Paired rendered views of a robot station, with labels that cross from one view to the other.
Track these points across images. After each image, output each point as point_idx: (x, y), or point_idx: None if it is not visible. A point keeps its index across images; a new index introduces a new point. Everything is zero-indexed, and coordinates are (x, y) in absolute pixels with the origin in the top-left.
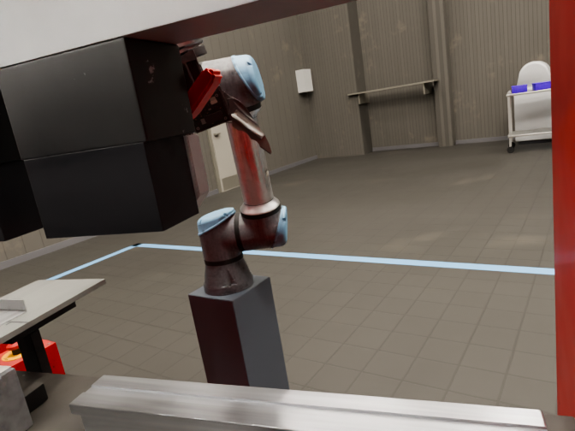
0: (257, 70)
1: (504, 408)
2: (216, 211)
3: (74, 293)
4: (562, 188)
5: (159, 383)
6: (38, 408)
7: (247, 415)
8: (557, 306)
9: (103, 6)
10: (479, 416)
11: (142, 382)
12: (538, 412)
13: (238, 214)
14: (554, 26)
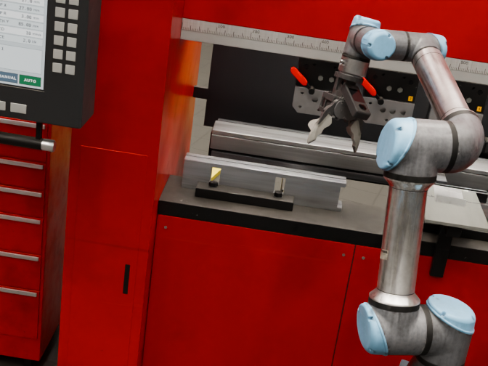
0: (391, 139)
1: (194, 160)
2: (457, 311)
3: (426, 209)
4: (164, 123)
5: (316, 178)
6: None
7: (272, 166)
8: (156, 181)
9: None
10: (202, 159)
11: (323, 179)
12: (185, 158)
13: (421, 305)
14: (168, 67)
